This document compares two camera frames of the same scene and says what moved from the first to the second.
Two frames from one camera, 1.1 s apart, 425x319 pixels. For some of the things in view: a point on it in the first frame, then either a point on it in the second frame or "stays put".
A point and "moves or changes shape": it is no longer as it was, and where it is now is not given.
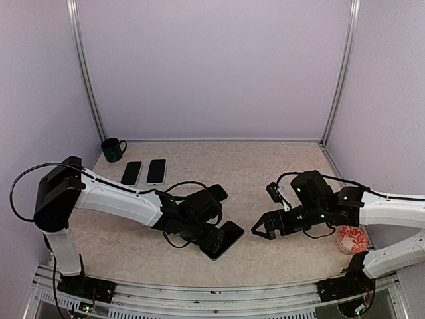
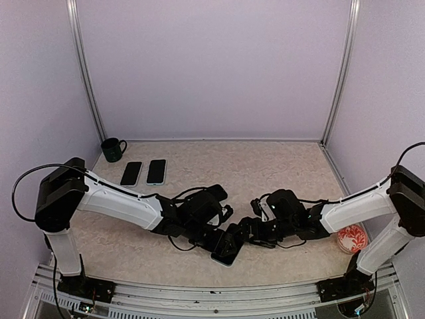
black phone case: [217, 193] stays put
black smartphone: [232, 232] moves or changes shape
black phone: [132, 173] stays put
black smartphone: [156, 172] stays put
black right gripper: [271, 224] → [246, 222]
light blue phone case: [160, 183] stays put
